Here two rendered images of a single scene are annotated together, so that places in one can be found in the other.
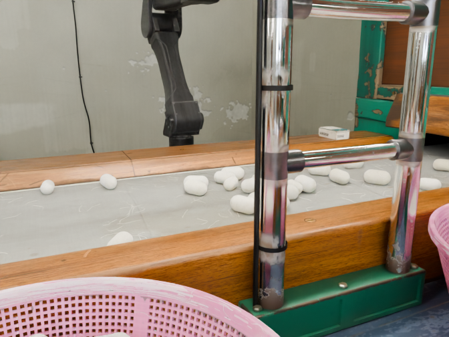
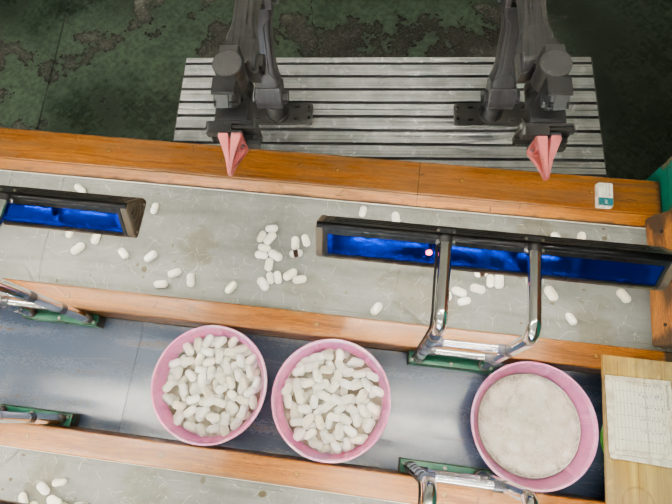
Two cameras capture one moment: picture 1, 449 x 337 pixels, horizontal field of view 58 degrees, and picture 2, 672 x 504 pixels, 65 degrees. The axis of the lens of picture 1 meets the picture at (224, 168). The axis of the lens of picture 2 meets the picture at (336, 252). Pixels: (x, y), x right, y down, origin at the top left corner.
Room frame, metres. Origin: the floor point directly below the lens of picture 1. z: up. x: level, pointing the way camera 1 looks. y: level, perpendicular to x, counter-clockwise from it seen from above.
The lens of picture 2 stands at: (0.12, -0.02, 1.98)
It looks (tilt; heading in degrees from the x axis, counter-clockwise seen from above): 71 degrees down; 41
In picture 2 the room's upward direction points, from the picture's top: 10 degrees counter-clockwise
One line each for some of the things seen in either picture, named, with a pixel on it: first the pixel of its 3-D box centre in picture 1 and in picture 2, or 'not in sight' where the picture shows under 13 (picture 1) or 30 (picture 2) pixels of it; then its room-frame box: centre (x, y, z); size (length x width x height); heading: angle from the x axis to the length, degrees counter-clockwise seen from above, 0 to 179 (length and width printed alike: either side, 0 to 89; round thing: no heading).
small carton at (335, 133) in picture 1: (333, 132); (603, 195); (0.88, -0.24, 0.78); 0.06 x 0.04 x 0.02; 24
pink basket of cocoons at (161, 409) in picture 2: not in sight; (214, 384); (0.02, 0.34, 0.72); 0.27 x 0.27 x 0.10
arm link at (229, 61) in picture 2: not in sight; (237, 67); (0.58, 0.55, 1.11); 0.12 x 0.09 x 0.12; 29
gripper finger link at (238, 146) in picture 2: not in sight; (226, 153); (0.42, 0.48, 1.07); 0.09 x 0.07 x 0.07; 29
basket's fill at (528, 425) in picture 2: not in sight; (526, 424); (0.31, -0.32, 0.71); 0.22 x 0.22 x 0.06
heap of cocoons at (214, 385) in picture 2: not in sight; (215, 384); (0.02, 0.34, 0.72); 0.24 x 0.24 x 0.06
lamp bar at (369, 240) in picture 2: not in sight; (488, 246); (0.50, -0.05, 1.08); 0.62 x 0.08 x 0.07; 114
